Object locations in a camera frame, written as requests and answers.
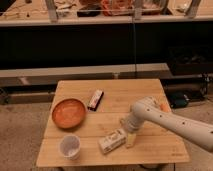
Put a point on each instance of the long metal shelf rail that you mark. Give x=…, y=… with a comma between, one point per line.
x=45, y=76

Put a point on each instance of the wooden table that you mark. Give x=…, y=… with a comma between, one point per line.
x=153, y=144

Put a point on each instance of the black bin at right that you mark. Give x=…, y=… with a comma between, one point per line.
x=190, y=60

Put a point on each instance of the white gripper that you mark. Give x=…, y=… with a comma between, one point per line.
x=131, y=123

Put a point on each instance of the orange ceramic bowl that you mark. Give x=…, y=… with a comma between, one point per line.
x=69, y=113

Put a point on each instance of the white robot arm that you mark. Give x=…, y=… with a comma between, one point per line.
x=147, y=109

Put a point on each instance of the white plastic cup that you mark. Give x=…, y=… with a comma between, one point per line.
x=69, y=147

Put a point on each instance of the small orange carrot toy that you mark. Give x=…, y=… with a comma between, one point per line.
x=165, y=108

